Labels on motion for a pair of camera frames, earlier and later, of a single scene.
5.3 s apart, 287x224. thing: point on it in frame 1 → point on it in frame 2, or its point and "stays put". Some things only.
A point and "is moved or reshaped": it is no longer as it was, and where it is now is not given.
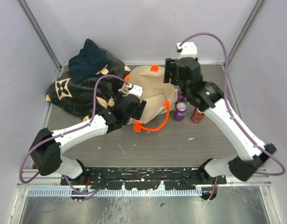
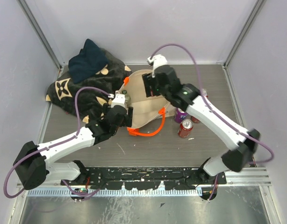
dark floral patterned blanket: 77,99 stays put
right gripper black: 170,66 → 148,80
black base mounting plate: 137,178 stays put
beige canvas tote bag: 161,98 is moved or reshaped
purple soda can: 180,111 stays put
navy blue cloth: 89,61 stays put
